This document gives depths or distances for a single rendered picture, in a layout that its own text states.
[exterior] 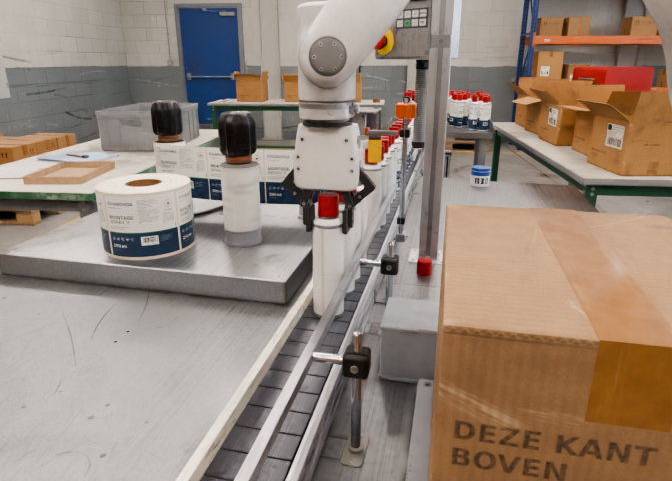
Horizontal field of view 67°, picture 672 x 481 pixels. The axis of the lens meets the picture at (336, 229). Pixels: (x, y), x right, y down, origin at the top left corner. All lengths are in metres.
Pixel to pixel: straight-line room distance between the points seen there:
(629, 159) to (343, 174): 2.04
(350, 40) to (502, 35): 8.24
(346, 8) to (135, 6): 9.05
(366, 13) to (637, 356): 0.47
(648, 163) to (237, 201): 2.03
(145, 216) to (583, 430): 0.92
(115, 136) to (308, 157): 2.40
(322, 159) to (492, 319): 0.46
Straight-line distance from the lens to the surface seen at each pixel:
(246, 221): 1.15
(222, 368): 0.83
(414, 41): 1.17
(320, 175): 0.76
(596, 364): 0.36
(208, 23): 9.14
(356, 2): 0.66
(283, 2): 8.88
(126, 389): 0.83
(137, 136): 3.05
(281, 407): 0.52
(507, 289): 0.40
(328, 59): 0.65
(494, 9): 8.86
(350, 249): 0.89
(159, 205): 1.12
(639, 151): 2.68
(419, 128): 1.28
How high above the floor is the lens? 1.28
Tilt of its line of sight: 18 degrees down
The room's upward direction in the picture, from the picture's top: straight up
